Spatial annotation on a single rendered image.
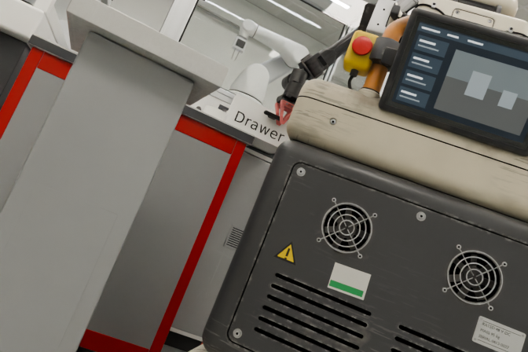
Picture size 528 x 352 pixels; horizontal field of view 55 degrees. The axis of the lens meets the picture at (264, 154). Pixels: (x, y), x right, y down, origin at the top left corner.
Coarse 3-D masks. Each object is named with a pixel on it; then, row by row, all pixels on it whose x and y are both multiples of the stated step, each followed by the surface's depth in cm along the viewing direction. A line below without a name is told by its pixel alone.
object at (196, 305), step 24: (240, 168) 200; (264, 168) 203; (240, 192) 200; (240, 216) 199; (216, 240) 196; (216, 264) 196; (192, 288) 193; (216, 288) 195; (192, 312) 192; (168, 336) 193; (192, 336) 192
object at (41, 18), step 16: (0, 0) 155; (16, 0) 157; (48, 0) 161; (112, 0) 280; (0, 16) 155; (16, 16) 156; (32, 16) 158; (48, 16) 166; (0, 32) 161; (16, 32) 156; (32, 32) 158; (48, 32) 175; (0, 48) 161; (16, 48) 162; (0, 64) 161; (16, 64) 163; (0, 80) 161; (0, 96) 160
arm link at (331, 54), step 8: (352, 32) 180; (344, 40) 179; (328, 48) 178; (336, 48) 178; (344, 48) 179; (312, 56) 176; (320, 56) 178; (328, 56) 177; (336, 56) 178; (312, 64) 176; (320, 64) 177; (328, 64) 177; (312, 72) 177; (320, 72) 177
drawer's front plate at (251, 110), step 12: (240, 96) 173; (240, 108) 173; (252, 108) 174; (264, 108) 175; (228, 120) 172; (240, 120) 173; (252, 120) 174; (264, 120) 175; (252, 132) 174; (264, 132) 175; (276, 144) 176
